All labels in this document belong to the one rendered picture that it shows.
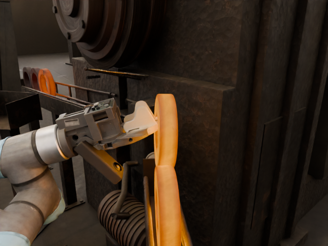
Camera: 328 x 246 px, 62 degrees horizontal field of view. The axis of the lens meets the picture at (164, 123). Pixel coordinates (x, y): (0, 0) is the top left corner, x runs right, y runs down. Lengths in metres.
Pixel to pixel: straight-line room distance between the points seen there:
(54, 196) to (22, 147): 0.13
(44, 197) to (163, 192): 0.26
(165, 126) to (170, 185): 0.11
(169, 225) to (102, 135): 0.22
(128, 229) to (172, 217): 0.37
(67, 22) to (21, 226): 0.70
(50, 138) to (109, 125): 0.11
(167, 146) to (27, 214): 0.27
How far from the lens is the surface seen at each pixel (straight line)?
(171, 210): 0.44
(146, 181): 0.67
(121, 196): 0.82
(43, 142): 0.56
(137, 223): 0.79
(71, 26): 1.01
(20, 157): 0.59
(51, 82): 1.64
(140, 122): 0.53
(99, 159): 0.56
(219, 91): 0.73
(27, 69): 2.03
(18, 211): 0.56
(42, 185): 0.62
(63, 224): 1.69
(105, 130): 0.54
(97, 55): 0.99
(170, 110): 0.50
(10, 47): 3.92
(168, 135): 0.49
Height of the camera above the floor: 1.03
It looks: 20 degrees down
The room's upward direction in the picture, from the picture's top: straight up
